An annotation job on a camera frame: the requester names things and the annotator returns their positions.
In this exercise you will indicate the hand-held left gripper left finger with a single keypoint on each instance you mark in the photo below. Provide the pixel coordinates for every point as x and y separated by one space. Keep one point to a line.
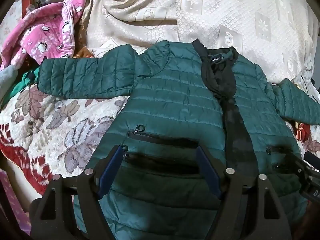
110 172

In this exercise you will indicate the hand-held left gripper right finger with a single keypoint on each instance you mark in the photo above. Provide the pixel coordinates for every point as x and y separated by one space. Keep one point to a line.
208 170

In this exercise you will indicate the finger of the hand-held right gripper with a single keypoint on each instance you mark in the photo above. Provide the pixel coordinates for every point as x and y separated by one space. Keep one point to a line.
298 165

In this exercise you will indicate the green quilted jacket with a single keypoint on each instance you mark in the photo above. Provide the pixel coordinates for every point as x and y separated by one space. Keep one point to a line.
175 92

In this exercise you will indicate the red yellow patterned cloth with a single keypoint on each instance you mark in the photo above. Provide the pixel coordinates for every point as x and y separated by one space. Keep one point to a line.
301 131

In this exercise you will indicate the floral plush blanket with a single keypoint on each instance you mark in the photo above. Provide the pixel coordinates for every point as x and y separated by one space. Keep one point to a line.
62 130

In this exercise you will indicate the pink floral sheet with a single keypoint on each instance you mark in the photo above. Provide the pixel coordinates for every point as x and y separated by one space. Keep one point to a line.
12 205

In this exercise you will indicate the orange yellow cloth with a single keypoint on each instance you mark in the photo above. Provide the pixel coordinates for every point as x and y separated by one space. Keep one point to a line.
83 52

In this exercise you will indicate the green cloth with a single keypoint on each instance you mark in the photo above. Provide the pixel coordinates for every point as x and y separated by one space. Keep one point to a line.
22 85

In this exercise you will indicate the pink penguin fleece garment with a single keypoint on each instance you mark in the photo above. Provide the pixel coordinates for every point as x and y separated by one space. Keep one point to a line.
42 37

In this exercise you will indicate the cream embossed bedspread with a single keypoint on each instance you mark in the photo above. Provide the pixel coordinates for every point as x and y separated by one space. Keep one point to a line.
225 10

